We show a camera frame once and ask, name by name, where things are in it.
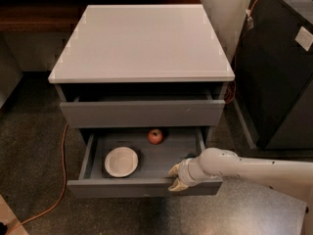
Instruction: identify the red apple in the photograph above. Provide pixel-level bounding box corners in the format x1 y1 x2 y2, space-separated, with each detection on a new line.
148 128 163 145

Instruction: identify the orange floor cable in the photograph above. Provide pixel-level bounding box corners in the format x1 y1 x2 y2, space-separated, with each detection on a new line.
5 122 70 235

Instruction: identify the grey top drawer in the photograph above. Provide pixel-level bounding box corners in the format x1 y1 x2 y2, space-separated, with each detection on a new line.
60 95 225 128

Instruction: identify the grey drawer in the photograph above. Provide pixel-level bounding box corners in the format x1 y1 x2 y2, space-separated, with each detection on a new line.
60 95 225 128
67 126 224 199

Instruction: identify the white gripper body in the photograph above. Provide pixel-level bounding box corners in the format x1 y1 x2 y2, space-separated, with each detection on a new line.
178 158 221 187

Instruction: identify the light wooden board corner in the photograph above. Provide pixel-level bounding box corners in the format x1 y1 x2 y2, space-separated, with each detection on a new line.
0 195 29 235

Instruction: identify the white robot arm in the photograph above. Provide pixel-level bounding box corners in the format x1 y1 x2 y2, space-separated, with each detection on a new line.
168 148 313 192

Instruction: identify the white square tag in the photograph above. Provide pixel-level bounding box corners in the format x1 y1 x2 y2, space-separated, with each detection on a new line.
295 26 313 51

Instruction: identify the dark wooden shelf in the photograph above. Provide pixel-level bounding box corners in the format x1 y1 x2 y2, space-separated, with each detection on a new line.
0 0 201 32

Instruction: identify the grey drawer cabinet white top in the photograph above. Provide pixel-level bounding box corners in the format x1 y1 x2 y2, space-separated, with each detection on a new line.
47 4 236 142

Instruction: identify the black cabinet on right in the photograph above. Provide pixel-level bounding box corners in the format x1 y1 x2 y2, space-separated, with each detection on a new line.
233 0 313 149

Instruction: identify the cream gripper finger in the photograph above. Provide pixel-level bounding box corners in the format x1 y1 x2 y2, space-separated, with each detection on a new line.
168 178 189 192
168 164 179 177

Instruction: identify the white ceramic bowl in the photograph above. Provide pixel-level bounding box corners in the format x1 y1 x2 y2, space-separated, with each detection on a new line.
104 147 139 177

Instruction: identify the orange wall cable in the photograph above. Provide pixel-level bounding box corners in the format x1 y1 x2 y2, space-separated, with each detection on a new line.
224 0 313 105

